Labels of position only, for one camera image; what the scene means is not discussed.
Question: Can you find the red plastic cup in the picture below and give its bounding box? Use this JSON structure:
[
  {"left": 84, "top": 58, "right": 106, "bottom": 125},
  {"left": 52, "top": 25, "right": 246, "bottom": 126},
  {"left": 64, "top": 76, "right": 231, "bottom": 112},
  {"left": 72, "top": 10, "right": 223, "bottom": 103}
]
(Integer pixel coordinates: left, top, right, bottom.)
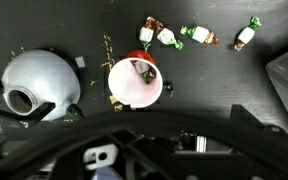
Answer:
[{"left": 108, "top": 50, "right": 163, "bottom": 108}]

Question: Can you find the wrapped candy right cluster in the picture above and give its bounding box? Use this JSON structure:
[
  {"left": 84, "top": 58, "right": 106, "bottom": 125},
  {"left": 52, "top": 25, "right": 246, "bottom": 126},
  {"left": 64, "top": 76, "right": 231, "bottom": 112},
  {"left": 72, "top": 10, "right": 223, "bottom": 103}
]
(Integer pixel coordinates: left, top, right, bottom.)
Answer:
[{"left": 180, "top": 26, "right": 218, "bottom": 45}]

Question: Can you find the grey kettle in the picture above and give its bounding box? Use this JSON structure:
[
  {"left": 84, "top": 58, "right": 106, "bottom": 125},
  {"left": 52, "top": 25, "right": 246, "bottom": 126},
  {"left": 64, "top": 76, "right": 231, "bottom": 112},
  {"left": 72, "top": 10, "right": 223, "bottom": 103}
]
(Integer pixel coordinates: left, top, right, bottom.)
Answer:
[{"left": 0, "top": 50, "right": 83, "bottom": 128}]

